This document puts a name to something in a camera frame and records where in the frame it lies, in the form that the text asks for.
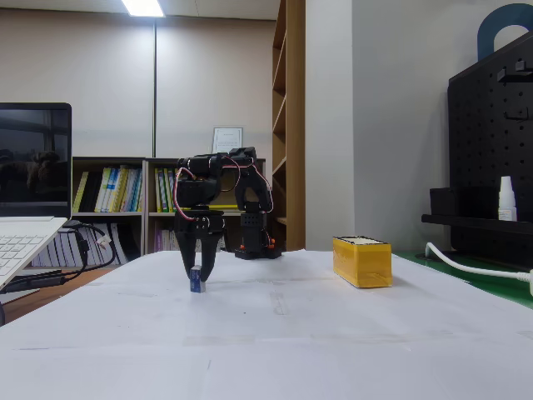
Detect small blue block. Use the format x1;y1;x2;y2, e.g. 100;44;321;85
189;263;207;293

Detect yellow rectangular box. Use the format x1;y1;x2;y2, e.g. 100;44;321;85
331;235;393;290

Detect low wooden bookshelf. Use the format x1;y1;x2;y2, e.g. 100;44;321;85
71;156;147;268
142;157;267;256

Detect framed white certificate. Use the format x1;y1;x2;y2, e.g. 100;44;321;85
210;126;246;156

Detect white paper table cover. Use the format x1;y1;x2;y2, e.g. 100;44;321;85
0;248;533;400

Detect tall wooden bookshelf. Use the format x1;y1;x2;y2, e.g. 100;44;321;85
271;0;307;253

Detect white laptop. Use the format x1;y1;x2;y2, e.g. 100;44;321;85
0;102;73;293

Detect ceiling light panel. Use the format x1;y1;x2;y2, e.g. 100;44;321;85
120;0;166;18

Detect black cup holder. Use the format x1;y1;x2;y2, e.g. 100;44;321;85
429;187;460;218

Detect black pegboard shelf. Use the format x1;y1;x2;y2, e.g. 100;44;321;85
421;212;533;238

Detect green desk mat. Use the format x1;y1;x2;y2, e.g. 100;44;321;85
391;248;533;312

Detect black pegboard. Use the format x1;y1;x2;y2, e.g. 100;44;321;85
447;31;533;268

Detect small white bottle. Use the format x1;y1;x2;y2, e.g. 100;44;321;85
497;175;519;223

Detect blue arch sign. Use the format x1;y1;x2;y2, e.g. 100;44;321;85
476;2;533;63

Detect red white servo wire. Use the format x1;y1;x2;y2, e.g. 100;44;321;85
173;156;276;221

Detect black laptop cables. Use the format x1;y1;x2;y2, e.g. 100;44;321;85
0;220;119;298

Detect thick white power cable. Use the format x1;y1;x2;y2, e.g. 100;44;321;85
425;242;533;282

